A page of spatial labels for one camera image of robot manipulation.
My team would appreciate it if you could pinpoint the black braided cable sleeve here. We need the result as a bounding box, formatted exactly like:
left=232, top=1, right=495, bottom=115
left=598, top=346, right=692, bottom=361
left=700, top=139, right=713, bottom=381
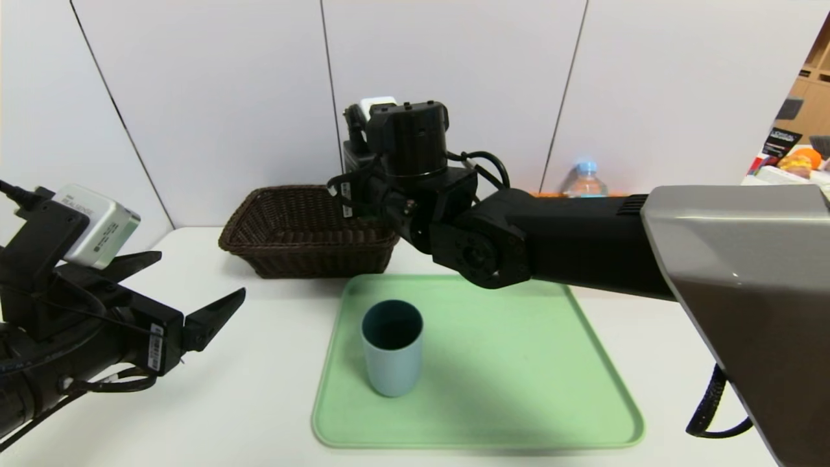
left=686, top=363, right=754, bottom=439

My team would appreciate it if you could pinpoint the black printed sign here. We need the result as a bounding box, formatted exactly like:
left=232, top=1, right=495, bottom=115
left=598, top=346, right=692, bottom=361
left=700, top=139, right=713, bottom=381
left=762, top=128, right=803, bottom=158

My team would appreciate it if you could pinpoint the dark brown wicker basket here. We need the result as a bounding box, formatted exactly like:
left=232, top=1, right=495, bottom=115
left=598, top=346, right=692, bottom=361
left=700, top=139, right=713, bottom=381
left=218, top=185, right=401, bottom=280

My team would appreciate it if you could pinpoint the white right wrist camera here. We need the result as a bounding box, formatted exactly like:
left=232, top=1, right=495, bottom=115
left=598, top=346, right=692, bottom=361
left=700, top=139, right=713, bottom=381
left=360, top=97, right=397, bottom=121

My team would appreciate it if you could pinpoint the light green plastic tray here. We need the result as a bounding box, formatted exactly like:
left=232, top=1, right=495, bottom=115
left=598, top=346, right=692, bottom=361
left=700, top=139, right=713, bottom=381
left=311, top=273, right=645, bottom=450

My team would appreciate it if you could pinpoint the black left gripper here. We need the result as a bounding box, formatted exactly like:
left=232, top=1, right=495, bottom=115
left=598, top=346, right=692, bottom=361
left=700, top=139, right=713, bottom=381
left=53, top=250, right=246, bottom=386

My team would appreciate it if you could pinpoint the white background table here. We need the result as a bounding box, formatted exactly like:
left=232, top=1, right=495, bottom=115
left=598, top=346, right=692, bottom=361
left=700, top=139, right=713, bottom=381
left=742, top=165, right=830, bottom=195

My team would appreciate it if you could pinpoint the black cable with white tag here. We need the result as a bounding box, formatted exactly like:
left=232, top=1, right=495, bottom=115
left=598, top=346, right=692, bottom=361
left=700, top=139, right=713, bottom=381
left=0, top=366, right=160, bottom=451

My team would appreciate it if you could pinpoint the wooden shelf unit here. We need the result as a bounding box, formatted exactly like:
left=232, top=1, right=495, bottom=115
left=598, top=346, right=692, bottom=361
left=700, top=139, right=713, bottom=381
left=775, top=13, right=830, bottom=156

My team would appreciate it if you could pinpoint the yellow-brown food item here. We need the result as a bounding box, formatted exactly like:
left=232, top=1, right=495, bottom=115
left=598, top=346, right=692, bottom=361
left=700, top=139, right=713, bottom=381
left=778, top=156, right=812, bottom=179

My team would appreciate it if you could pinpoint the blue-grey plastic cup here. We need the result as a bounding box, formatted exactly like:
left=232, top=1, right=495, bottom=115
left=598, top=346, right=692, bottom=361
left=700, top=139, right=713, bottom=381
left=361, top=299, right=424, bottom=398

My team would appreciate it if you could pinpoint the black left camera cable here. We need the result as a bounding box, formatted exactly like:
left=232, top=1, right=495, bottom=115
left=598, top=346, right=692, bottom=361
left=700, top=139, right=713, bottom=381
left=0, top=180, right=40, bottom=210

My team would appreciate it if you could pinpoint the clear water bottle blue cap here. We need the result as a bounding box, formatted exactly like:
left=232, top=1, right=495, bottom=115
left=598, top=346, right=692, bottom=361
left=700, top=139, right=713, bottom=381
left=561, top=160, right=609, bottom=198

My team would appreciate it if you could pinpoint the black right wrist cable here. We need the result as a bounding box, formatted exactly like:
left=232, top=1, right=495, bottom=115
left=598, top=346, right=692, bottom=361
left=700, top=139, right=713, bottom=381
left=447, top=150, right=511, bottom=190

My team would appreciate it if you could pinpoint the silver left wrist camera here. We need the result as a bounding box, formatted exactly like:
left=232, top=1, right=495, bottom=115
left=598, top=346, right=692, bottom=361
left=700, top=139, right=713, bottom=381
left=51, top=184, right=141, bottom=270

